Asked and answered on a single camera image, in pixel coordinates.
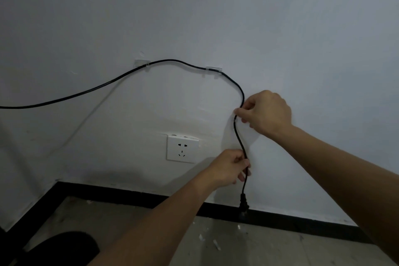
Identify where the person's right hand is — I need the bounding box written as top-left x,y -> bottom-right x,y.
234,90 -> 293,141

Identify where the person's left hand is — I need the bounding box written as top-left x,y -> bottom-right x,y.
204,149 -> 252,190

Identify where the black power cable with plug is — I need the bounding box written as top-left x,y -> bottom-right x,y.
0,59 -> 252,223

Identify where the person's right forearm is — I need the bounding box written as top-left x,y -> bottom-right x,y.
276,125 -> 399,265

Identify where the person's left forearm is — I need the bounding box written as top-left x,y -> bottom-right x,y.
87,173 -> 216,266

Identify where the black baseboard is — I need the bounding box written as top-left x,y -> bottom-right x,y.
0,181 -> 373,244

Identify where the person's black trouser leg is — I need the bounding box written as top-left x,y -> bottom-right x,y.
17,231 -> 101,266

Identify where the white wall socket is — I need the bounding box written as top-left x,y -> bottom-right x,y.
166,134 -> 200,164

